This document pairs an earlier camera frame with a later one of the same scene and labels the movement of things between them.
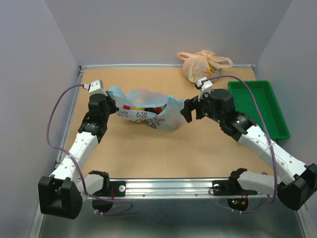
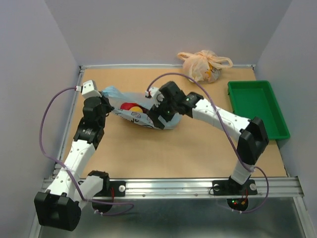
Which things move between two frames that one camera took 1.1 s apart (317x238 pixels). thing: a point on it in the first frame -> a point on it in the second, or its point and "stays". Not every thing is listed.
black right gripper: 189,104 -> 154,112
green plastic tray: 275,123 stays
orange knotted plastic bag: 203,65 stays
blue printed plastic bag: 158,109 stays
